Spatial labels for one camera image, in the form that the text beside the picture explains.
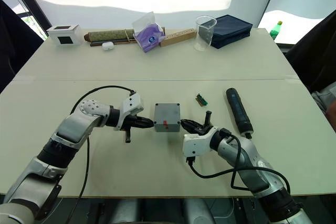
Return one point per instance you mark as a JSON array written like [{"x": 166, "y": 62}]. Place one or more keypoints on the rolled bamboo mat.
[{"x": 110, "y": 36}]

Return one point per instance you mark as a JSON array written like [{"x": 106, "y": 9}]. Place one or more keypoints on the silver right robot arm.
[{"x": 249, "y": 150}]

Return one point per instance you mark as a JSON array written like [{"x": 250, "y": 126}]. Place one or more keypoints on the wooden block with holes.
[{"x": 178, "y": 37}]

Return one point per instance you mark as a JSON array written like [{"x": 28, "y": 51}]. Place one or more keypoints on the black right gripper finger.
[
  {"x": 191, "y": 122},
  {"x": 189, "y": 128}
]

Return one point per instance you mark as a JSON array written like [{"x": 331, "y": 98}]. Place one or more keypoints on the green plastic bottle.
[{"x": 276, "y": 31}]

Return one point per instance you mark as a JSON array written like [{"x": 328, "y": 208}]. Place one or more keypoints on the dark window frame post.
[{"x": 34, "y": 1}]

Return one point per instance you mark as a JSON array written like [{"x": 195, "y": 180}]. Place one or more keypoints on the white box with black window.
[{"x": 64, "y": 35}]

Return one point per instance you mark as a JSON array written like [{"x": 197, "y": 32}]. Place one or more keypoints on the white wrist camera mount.
[
  {"x": 194, "y": 145},
  {"x": 131, "y": 104}
]

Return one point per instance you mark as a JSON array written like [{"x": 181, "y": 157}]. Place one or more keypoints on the grey box lid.
[{"x": 167, "y": 113}]

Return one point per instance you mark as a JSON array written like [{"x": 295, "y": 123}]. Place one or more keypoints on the grey plastic box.
[{"x": 167, "y": 127}]

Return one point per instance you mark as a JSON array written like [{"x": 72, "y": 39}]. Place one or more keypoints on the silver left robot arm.
[{"x": 71, "y": 127}]

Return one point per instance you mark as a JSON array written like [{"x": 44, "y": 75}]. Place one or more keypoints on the white earbuds case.
[{"x": 107, "y": 46}]

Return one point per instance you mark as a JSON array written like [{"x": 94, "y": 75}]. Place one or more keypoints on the person in dark clothing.
[{"x": 315, "y": 58}]

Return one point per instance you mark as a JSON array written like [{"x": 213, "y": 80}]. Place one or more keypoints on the black electric screwdriver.
[{"x": 239, "y": 111}]

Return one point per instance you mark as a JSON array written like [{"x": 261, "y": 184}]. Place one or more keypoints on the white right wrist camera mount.
[{"x": 194, "y": 145}]

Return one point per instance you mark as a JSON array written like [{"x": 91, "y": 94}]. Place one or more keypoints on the purple tissue pack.
[{"x": 149, "y": 36}]

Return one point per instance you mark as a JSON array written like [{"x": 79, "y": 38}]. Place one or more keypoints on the dark fabric shape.
[{"x": 15, "y": 51}]

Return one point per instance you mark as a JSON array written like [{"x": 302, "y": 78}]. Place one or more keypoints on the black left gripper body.
[{"x": 129, "y": 123}]

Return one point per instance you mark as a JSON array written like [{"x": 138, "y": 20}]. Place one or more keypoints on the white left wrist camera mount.
[{"x": 131, "y": 104}]

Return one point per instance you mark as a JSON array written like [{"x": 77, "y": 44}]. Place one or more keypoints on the grey rounded cylinder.
[
  {"x": 126, "y": 212},
  {"x": 198, "y": 212}
]

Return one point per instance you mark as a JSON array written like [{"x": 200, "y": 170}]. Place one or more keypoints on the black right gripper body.
[{"x": 204, "y": 129}]

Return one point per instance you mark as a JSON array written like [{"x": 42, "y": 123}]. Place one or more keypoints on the navy blue fabric bag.
[{"x": 231, "y": 32}]

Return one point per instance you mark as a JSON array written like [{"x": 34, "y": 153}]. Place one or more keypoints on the dark wooden stick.
[{"x": 115, "y": 42}]

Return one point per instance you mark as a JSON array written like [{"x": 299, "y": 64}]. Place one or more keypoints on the small green circuit board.
[{"x": 201, "y": 99}]

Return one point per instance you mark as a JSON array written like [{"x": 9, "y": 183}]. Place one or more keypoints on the clear plastic measuring cup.
[{"x": 205, "y": 33}]

